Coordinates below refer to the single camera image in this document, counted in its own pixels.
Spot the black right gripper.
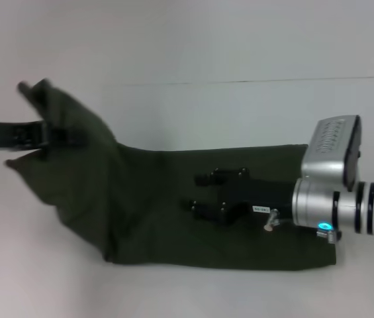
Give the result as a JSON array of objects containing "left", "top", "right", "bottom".
[{"left": 181, "top": 168, "right": 296, "bottom": 229}]

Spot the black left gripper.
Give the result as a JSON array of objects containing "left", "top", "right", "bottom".
[{"left": 0, "top": 120, "right": 86, "bottom": 152}]

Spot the dark green FREE t-shirt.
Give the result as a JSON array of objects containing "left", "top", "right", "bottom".
[{"left": 3, "top": 78, "right": 340, "bottom": 272}]

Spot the right gripper cable with plug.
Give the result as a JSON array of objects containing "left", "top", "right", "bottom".
[{"left": 262, "top": 208, "right": 281, "bottom": 233}]

